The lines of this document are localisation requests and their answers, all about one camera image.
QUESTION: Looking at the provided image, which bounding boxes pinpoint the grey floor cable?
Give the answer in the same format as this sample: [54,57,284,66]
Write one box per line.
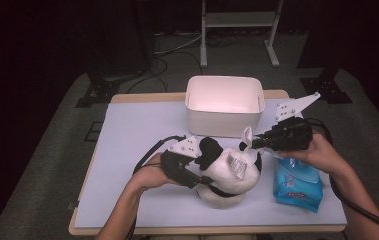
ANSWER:
[153,31,205,56]

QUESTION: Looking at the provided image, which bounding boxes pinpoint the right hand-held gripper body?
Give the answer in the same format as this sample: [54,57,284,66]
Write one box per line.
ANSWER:
[273,92,321,152]

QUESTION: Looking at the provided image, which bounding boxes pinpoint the black floor cable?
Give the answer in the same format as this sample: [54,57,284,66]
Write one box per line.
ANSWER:
[125,49,205,94]

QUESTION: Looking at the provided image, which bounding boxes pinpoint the blue wet wipes pack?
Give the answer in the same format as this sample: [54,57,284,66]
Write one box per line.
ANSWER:
[272,156,325,214]

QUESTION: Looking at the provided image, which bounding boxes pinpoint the panda plush toy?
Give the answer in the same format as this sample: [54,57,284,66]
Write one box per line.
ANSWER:
[195,136,263,210]

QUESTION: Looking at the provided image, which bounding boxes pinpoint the right hand-held gripper cable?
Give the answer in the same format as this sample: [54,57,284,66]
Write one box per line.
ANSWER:
[305,118,379,238]

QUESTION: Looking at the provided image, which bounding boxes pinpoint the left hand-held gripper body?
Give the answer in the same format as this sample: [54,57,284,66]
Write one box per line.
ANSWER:
[160,134,202,188]

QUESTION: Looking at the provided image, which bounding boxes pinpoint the black stand base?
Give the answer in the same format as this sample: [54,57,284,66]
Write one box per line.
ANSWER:
[299,66,353,105]
[75,61,125,109]

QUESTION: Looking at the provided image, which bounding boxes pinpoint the white metal stand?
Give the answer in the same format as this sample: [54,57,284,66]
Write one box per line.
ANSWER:
[199,0,285,69]

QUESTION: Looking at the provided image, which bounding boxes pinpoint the white wet wipe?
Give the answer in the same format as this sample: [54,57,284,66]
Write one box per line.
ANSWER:
[241,125,281,160]

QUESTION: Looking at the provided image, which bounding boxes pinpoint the hand-held gripper cable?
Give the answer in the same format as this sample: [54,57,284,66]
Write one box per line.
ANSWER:
[125,134,187,240]
[305,118,379,238]

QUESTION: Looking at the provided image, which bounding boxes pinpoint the person's left hand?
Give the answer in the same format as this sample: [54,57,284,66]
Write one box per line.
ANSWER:
[128,153,182,193]

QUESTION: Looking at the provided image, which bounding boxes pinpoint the left hand-held gripper cable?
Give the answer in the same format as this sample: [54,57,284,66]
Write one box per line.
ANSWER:
[125,134,187,240]

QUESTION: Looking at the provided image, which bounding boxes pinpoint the person's right hand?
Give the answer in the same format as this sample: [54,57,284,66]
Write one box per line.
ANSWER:
[278,131,351,176]

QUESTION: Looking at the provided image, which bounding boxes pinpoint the white plastic bin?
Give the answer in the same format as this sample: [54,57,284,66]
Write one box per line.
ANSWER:
[184,75,266,139]

